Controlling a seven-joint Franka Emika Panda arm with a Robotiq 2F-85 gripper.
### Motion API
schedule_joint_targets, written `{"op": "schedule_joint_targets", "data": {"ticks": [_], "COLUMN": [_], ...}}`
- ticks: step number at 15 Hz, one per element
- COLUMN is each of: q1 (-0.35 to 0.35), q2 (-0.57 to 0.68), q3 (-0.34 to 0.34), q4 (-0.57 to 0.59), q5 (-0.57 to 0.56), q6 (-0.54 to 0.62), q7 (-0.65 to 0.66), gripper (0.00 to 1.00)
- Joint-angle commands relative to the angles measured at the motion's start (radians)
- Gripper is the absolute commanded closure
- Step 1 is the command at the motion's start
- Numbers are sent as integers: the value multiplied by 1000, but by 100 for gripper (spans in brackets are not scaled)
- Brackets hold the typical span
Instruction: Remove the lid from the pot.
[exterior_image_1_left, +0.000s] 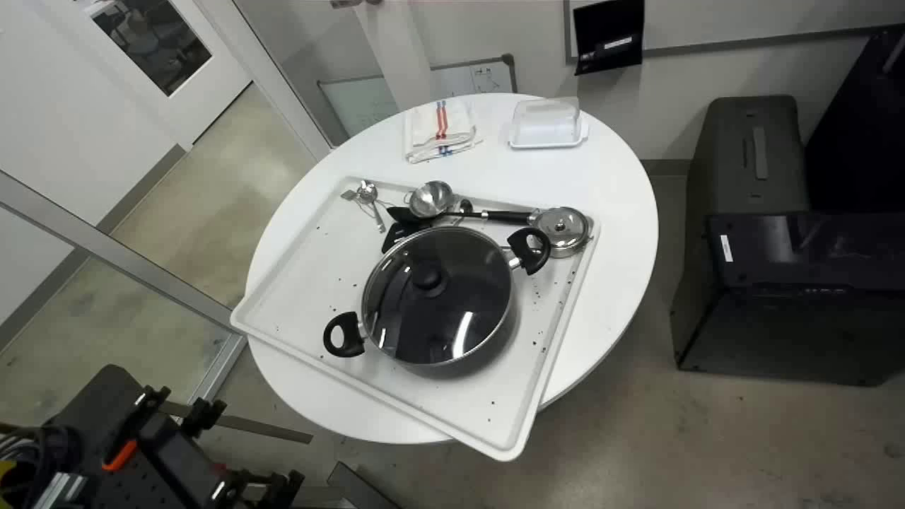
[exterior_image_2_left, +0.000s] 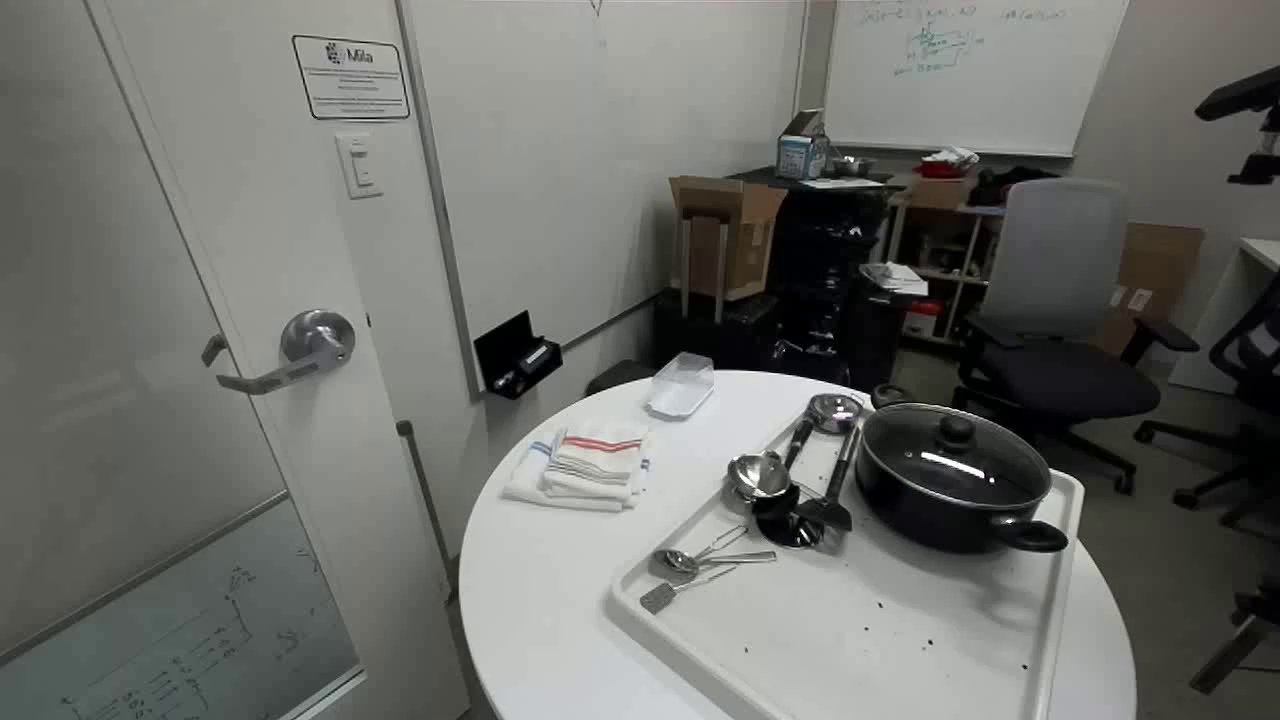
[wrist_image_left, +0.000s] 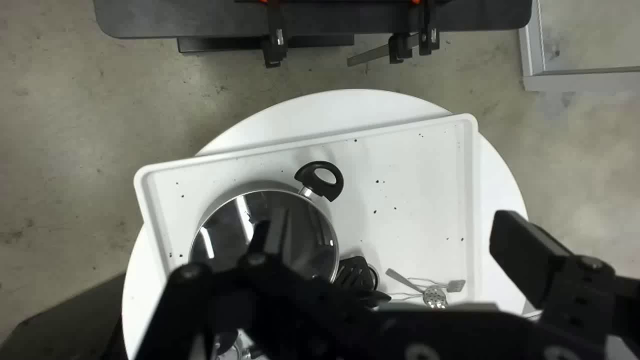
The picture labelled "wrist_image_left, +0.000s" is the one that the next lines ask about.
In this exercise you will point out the dark robot mounting stand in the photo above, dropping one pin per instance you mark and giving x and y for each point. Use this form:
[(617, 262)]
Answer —
[(201, 16)]

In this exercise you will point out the black cooking pot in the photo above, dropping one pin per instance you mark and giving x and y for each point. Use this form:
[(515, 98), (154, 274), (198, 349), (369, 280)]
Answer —
[(321, 180)]

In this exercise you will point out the white plastic tray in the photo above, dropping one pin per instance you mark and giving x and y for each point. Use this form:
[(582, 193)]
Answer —
[(407, 180)]

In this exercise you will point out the black clamp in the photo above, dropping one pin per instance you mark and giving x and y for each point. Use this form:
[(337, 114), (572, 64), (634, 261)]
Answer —
[(428, 33), (275, 43), (401, 49)]

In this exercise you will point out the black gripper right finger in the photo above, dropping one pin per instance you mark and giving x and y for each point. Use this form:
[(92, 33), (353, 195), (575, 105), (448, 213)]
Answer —
[(567, 293)]

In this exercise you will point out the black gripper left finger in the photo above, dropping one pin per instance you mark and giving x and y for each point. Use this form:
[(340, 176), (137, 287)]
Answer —
[(267, 313)]

